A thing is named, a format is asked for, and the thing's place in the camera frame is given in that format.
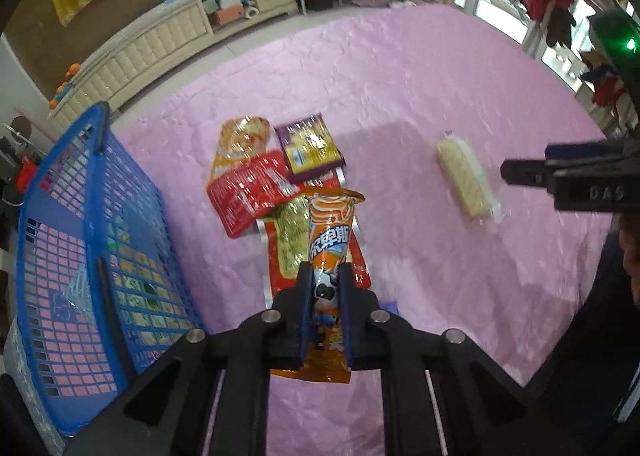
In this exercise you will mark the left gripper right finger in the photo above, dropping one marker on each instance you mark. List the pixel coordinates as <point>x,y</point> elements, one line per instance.
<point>441,394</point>

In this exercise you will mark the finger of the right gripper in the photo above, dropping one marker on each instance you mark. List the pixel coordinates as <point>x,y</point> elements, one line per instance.
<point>529,173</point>
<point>568,151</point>

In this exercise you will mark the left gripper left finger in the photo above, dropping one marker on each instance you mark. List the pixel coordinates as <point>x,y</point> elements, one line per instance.
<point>207,394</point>

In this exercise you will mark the clear cracker sleeve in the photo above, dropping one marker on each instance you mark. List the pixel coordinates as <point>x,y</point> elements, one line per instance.
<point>467,179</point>

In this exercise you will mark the green scallion cracker packet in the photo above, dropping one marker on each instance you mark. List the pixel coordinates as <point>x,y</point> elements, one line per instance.
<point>149,319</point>

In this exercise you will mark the blue plastic basket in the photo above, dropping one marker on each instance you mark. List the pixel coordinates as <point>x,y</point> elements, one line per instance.
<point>73,337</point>

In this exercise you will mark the large red yellow snack bag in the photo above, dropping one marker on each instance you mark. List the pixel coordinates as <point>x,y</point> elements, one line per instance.
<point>284,235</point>

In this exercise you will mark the small red snack bag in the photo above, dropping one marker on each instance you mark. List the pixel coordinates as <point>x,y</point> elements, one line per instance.
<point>250,191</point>

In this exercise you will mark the orange cartoon snack packet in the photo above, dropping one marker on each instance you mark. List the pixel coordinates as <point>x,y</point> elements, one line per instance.
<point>331,211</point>

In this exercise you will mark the purple yellow snack bag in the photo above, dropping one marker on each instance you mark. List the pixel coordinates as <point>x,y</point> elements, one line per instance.
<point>309,148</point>

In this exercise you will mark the orange chips snack bag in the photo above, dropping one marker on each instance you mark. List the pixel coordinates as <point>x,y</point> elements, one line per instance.
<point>240,140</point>

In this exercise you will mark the blue Doublemint gum pack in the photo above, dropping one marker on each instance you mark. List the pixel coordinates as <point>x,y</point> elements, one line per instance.
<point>390,307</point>

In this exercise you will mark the person's right hand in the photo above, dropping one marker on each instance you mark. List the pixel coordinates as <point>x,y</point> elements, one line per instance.
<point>630,244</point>

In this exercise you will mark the pink quilted table cover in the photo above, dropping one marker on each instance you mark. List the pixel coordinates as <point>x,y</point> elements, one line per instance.
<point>389,84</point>

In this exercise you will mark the red bag on floor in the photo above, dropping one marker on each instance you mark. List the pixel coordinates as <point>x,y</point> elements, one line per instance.
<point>26,174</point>

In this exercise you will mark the oranges on blue plate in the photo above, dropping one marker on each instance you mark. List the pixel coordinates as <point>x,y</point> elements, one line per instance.
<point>65,86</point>

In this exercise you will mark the cream TV cabinet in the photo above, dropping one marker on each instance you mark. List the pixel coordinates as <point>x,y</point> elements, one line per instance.
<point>151,46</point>

